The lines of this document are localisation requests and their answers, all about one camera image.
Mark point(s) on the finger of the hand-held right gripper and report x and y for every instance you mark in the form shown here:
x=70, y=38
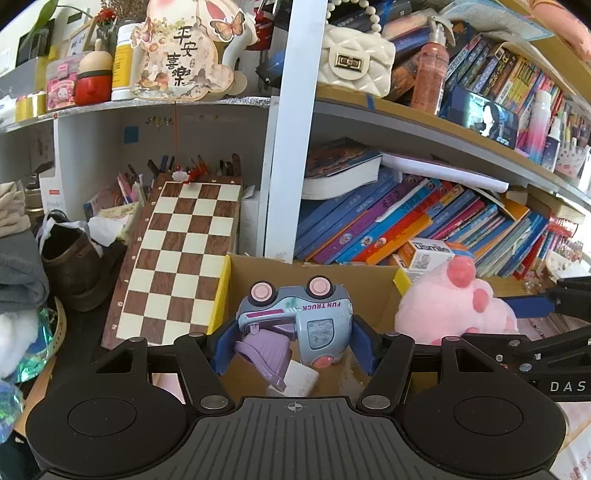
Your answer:
x=572, y=300
x=554, y=348

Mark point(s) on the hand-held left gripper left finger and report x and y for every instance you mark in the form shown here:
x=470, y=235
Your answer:
x=226, y=344

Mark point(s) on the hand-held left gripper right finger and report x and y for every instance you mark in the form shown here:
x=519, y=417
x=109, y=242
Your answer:
x=364, y=346

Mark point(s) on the blue and pink toy truck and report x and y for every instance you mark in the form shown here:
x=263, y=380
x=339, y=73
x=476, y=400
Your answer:
x=300, y=318

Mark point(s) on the white wall charger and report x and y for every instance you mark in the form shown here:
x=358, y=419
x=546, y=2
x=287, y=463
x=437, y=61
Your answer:
x=300, y=378

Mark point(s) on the cardboard box with yellow rim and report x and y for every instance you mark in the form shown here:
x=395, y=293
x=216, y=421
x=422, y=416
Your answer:
x=277, y=272

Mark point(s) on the pink plush toy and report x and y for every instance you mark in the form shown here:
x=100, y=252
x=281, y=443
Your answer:
x=443, y=304

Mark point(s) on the brown and cream chessboard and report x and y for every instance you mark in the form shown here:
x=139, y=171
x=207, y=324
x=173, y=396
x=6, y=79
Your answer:
x=180, y=258

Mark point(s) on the orange and white medicine box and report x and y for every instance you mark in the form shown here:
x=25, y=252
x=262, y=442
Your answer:
x=425, y=254

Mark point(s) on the slim white box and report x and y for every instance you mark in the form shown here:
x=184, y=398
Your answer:
x=250, y=221

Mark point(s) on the row of leaning colourful books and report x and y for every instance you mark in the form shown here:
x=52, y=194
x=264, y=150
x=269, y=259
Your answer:
x=383, y=221

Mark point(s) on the pink and white pen holder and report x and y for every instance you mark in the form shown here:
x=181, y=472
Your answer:
x=572, y=161

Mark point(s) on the dark blue spray bottle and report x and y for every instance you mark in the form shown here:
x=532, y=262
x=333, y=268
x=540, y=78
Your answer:
x=552, y=143

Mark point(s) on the white plastic bag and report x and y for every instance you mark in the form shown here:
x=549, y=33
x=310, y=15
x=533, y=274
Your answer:
x=106, y=230

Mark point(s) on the brown leather shoe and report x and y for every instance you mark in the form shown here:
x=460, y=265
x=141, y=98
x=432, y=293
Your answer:
x=78, y=267

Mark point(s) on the pink gradient bottle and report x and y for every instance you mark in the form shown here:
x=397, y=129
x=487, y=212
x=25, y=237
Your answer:
x=538, y=124

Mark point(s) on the stack of white papers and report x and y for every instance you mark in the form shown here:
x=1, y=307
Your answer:
x=443, y=170

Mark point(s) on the thick dark-covered book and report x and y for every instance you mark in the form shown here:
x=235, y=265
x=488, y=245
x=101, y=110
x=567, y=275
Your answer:
x=339, y=164

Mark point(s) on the iridescent green bag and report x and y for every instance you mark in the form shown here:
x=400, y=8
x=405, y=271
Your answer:
x=41, y=341

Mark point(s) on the bunch of pens and brushes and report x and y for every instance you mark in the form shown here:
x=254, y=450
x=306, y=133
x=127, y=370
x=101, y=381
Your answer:
x=161, y=168

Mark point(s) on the white fluffy cloth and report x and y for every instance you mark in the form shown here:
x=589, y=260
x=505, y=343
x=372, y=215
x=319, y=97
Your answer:
x=16, y=341

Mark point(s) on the grey folded cloth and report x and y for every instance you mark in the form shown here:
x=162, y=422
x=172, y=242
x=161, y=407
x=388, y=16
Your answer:
x=21, y=281

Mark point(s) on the white paper carton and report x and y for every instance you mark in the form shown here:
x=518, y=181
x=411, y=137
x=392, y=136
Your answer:
x=53, y=194

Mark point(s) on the row of upright comic books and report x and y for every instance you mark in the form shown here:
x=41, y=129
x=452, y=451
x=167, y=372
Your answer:
x=503, y=74

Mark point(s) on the pink spray bottle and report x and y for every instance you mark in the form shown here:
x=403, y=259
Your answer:
x=429, y=78

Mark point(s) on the pink cushion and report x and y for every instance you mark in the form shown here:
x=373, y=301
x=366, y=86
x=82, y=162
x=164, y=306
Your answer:
x=563, y=23

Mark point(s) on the white quilted handbag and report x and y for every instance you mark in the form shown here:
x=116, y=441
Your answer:
x=355, y=64

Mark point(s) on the red round doll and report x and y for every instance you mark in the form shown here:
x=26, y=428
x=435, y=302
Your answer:
x=93, y=85

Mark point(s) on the white bottle with yellow label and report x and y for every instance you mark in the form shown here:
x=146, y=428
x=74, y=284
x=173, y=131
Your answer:
x=122, y=69

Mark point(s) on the rabbit paper decoration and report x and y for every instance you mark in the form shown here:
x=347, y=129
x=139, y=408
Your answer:
x=180, y=50

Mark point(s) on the pink printed box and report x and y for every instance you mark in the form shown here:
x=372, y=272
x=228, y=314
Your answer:
x=62, y=87

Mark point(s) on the white shelf post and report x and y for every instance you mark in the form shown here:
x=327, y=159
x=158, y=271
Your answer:
x=288, y=138

